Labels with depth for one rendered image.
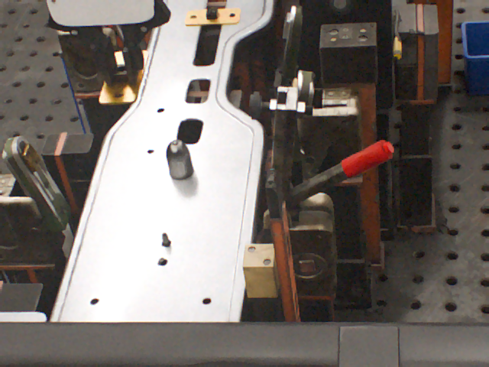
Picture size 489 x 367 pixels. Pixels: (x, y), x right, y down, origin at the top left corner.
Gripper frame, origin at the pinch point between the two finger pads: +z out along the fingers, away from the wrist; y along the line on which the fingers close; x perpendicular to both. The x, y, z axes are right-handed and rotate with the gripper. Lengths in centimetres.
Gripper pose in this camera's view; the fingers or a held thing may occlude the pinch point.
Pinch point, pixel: (119, 59)
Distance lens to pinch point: 100.5
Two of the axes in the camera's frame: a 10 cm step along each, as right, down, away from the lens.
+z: 1.2, 7.2, 6.9
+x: -0.9, 7.0, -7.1
